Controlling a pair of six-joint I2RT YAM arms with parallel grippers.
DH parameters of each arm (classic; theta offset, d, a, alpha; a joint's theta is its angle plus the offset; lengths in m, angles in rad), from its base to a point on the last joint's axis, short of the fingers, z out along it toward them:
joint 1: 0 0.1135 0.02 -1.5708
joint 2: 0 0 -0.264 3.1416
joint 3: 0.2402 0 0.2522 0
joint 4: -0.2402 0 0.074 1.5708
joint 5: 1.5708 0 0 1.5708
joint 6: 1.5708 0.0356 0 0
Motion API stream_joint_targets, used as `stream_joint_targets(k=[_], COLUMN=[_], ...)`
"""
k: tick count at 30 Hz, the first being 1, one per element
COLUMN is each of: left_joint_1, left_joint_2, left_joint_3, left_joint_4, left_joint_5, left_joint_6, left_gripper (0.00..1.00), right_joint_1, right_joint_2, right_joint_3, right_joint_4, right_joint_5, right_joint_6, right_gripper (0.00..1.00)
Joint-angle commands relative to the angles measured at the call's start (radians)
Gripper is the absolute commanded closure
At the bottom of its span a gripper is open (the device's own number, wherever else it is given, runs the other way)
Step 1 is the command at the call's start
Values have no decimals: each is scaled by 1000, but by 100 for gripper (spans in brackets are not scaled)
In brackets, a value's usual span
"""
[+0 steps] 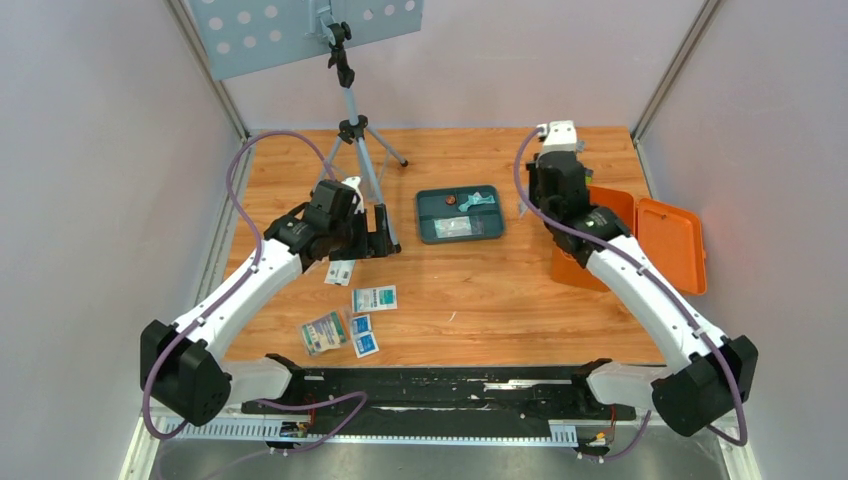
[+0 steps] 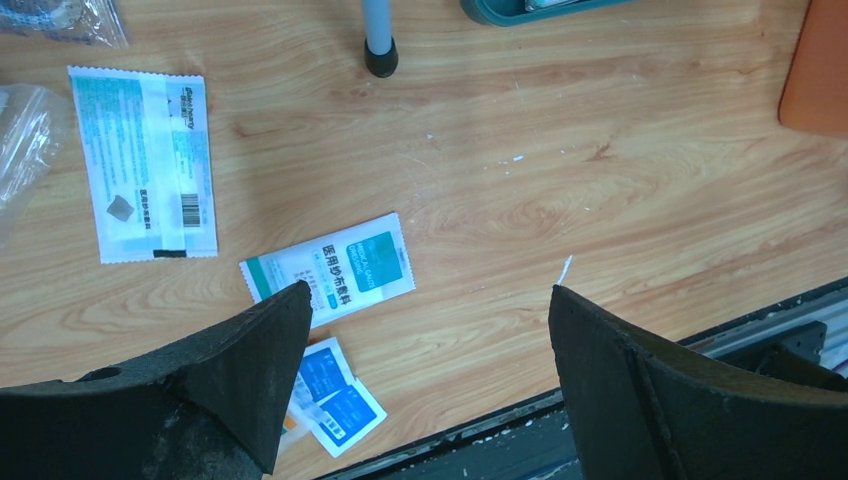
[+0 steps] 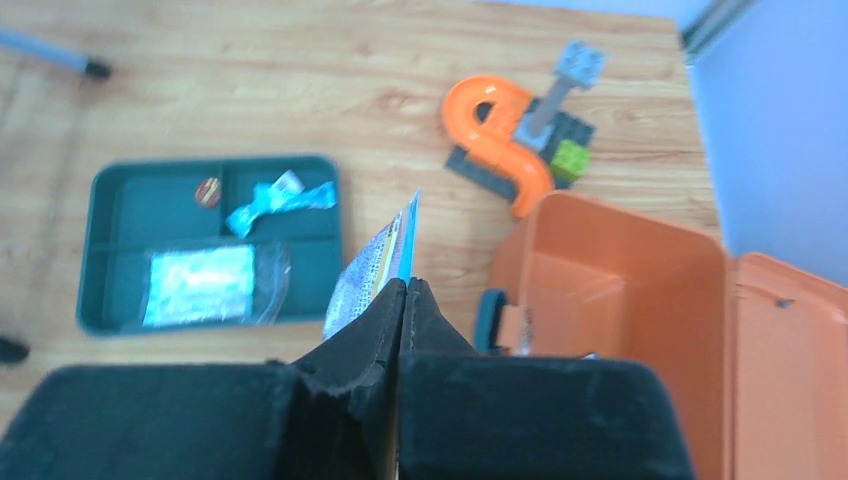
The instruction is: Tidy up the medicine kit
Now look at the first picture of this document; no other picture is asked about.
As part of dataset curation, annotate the grey tripod stand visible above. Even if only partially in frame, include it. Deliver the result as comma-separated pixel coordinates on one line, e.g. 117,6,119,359
317,13,408,255

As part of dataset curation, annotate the clear bag bandage pack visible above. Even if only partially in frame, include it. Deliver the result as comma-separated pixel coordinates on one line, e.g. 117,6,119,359
298,307,352,357

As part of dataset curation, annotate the white teal gauze packet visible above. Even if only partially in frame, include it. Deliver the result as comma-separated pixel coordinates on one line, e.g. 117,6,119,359
352,285,398,314

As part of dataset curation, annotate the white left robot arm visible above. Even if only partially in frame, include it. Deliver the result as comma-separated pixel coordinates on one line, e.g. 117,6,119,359
140,176,397,426

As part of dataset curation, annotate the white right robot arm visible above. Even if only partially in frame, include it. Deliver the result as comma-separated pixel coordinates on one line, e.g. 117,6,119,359
522,151,758,437

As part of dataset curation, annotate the blue alcohol pad pair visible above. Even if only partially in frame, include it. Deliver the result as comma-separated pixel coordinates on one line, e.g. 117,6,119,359
350,314,379,358

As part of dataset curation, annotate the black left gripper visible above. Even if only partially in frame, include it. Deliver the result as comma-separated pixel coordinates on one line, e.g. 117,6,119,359
329,204,396,262

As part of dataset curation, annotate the orange medicine box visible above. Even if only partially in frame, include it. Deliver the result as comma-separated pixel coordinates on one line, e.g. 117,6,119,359
534,186,707,295

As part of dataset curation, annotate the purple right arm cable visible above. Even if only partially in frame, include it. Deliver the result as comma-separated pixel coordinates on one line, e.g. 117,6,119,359
513,129,750,463

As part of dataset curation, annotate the teal divided tray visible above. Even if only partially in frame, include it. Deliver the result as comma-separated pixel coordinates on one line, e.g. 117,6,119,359
414,184,505,245

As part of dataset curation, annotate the teal sachet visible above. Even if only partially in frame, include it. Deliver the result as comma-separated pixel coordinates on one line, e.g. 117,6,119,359
470,192,497,206
458,192,476,212

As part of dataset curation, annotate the perforated grey panel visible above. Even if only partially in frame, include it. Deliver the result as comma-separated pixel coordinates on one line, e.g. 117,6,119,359
188,0,425,80

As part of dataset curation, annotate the white teal dressing packet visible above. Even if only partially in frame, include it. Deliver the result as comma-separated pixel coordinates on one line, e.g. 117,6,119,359
324,260,356,286

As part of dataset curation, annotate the clear bag teal gauze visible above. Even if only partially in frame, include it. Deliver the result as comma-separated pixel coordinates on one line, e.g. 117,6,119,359
433,216,484,239

